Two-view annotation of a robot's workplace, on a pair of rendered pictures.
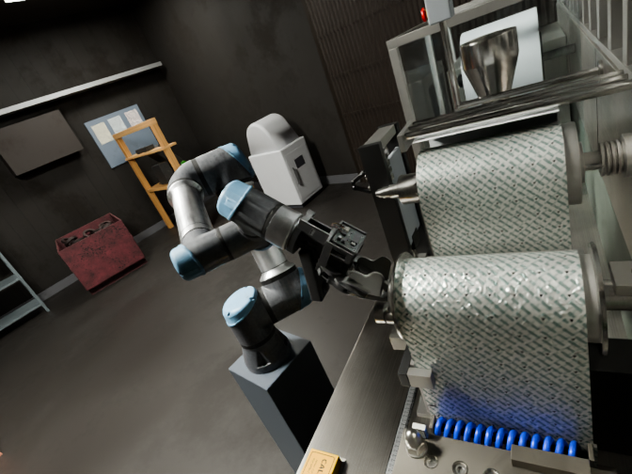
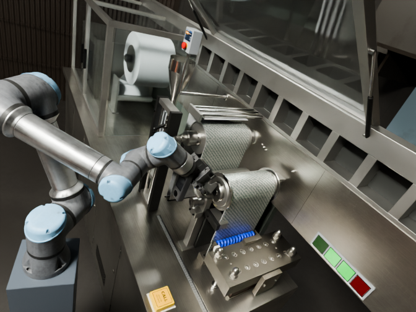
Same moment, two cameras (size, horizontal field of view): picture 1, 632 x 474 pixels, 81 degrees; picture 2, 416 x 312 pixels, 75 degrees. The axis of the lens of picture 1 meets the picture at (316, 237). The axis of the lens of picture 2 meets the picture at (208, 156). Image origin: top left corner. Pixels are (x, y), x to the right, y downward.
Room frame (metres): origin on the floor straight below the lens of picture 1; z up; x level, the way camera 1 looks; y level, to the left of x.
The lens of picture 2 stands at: (0.38, 0.73, 1.88)
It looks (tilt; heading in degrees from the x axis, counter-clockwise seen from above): 30 degrees down; 284
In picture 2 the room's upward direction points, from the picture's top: 19 degrees clockwise
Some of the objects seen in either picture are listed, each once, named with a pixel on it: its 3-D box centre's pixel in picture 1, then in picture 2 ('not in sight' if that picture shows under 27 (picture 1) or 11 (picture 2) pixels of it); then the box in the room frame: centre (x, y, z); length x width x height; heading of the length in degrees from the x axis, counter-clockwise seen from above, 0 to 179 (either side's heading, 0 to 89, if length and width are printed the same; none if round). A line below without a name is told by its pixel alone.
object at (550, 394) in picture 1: (496, 391); (240, 221); (0.38, -0.17, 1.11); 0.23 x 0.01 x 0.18; 54
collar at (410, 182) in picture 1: (416, 187); (191, 138); (0.71, -0.23, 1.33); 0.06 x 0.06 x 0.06; 54
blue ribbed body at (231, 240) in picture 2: (504, 439); (236, 239); (0.36, -0.15, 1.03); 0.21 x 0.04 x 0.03; 54
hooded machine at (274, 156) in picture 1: (282, 161); not in sight; (4.99, 0.03, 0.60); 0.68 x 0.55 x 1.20; 40
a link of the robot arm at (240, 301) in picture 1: (248, 313); (47, 228); (0.94, 0.27, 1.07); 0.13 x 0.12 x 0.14; 101
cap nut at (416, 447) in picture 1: (413, 439); (219, 252); (0.40, -0.02, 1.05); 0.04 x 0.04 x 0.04
